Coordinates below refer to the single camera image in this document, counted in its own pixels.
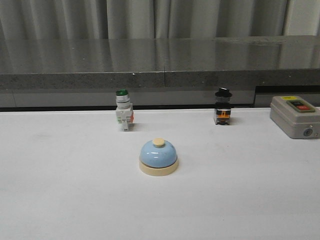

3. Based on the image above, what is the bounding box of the grey start stop switch box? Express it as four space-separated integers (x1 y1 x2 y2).
270 95 320 139

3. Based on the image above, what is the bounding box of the black rotary selector switch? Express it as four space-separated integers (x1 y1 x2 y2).
214 87 232 125

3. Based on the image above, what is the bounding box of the blue and cream desk bell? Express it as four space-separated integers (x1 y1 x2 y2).
139 138 179 177

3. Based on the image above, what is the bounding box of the green push button switch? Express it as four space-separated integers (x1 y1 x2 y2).
115 89 134 131

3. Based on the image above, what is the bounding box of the grey curtain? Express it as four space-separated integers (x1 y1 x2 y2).
0 0 320 40

